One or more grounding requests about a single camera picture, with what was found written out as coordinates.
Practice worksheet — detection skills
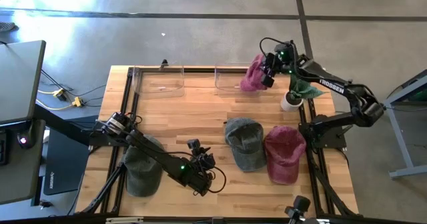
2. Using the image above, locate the black keyboard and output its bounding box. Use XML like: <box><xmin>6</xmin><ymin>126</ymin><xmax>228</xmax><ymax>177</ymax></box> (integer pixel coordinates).
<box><xmin>0</xmin><ymin>130</ymin><xmax>9</xmax><ymax>167</ymax></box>

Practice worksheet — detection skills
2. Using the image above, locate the snake plant in white pot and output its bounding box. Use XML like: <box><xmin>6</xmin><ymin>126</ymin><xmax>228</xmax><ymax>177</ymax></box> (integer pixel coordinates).
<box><xmin>279</xmin><ymin>73</ymin><xmax>328</xmax><ymax>113</ymax></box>

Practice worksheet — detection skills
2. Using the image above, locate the clear plastic bin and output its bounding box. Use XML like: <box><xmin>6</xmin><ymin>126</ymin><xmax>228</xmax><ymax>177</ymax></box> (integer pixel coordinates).
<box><xmin>213</xmin><ymin>63</ymin><xmax>256</xmax><ymax>93</ymax></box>
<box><xmin>131</xmin><ymin>65</ymin><xmax>186</xmax><ymax>101</ymax></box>

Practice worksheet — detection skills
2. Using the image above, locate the dark grey flat panel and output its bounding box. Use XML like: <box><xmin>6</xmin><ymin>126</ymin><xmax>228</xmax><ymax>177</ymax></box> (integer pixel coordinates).
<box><xmin>0</xmin><ymin>39</ymin><xmax>47</xmax><ymax>125</ymax></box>

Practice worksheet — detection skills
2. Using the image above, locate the black mouse with red light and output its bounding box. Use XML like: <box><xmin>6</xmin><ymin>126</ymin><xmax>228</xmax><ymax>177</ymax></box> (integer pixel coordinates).
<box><xmin>16</xmin><ymin>122</ymin><xmax>37</xmax><ymax>150</ymax></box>

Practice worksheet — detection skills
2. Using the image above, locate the black camera on stand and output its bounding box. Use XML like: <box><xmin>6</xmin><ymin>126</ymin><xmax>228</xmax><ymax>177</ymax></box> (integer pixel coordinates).
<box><xmin>284</xmin><ymin>195</ymin><xmax>312</xmax><ymax>224</ymax></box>

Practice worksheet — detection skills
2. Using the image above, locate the grey textured object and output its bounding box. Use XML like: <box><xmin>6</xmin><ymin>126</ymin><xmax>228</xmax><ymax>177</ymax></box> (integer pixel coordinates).
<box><xmin>0</xmin><ymin>21</ymin><xmax>17</xmax><ymax>33</ymax></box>

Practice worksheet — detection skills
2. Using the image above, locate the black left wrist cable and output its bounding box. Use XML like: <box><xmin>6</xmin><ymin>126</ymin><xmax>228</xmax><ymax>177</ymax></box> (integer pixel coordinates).
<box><xmin>191</xmin><ymin>165</ymin><xmax>228</xmax><ymax>195</ymax></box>

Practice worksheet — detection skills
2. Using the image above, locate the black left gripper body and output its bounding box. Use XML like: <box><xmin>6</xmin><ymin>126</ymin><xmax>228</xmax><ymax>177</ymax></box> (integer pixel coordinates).
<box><xmin>185</xmin><ymin>139</ymin><xmax>218</xmax><ymax>197</ymax></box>

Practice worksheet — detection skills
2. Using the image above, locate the black computer case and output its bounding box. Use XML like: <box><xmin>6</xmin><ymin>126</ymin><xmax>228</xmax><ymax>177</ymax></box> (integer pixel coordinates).
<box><xmin>43</xmin><ymin>127</ymin><xmax>91</xmax><ymax>197</ymax></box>

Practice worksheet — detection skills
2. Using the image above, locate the black aluminium table frame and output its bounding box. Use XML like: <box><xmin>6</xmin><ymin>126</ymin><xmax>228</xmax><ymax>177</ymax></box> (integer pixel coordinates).
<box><xmin>75</xmin><ymin>65</ymin><xmax>361</xmax><ymax>218</ymax></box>

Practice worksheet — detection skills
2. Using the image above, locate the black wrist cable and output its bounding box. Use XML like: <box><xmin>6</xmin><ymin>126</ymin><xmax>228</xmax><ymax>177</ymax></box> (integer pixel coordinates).
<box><xmin>191</xmin><ymin>165</ymin><xmax>228</xmax><ymax>195</ymax></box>
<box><xmin>259</xmin><ymin>36</ymin><xmax>291</xmax><ymax>57</ymax></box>

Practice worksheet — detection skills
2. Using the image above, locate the grey metal table frame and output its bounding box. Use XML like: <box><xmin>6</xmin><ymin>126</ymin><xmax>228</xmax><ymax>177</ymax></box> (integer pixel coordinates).
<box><xmin>382</xmin><ymin>69</ymin><xmax>427</xmax><ymax>181</ymax></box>

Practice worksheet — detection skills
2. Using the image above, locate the dark green baseball cap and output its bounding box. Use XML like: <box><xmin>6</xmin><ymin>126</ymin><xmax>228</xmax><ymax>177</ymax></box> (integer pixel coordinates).
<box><xmin>123</xmin><ymin>134</ymin><xmax>166</xmax><ymax>198</ymax></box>
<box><xmin>224</xmin><ymin>117</ymin><xmax>268</xmax><ymax>173</ymax></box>

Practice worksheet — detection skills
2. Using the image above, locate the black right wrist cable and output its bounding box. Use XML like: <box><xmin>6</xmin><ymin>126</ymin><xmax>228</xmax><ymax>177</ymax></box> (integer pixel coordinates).
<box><xmin>259</xmin><ymin>36</ymin><xmax>291</xmax><ymax>57</ymax></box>

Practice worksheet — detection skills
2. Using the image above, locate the black diagonal support beam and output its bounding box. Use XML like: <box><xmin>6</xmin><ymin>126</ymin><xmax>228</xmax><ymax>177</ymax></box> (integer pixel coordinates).
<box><xmin>33</xmin><ymin>103</ymin><xmax>101</xmax><ymax>148</ymax></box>

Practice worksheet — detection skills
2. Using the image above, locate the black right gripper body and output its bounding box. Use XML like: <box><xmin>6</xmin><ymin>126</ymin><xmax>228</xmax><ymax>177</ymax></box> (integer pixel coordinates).
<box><xmin>261</xmin><ymin>42</ymin><xmax>298</xmax><ymax>87</ymax></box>

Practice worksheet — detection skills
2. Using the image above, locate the dark grey desk surface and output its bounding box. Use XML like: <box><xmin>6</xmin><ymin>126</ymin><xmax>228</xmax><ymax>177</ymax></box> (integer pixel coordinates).
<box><xmin>0</xmin><ymin>119</ymin><xmax>47</xmax><ymax>205</ymax></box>

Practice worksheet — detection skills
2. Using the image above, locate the faded red baseball cap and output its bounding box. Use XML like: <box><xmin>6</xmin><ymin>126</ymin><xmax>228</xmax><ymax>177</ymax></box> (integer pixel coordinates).
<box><xmin>263</xmin><ymin>125</ymin><xmax>307</xmax><ymax>186</ymax></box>
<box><xmin>239</xmin><ymin>53</ymin><xmax>269</xmax><ymax>93</ymax></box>

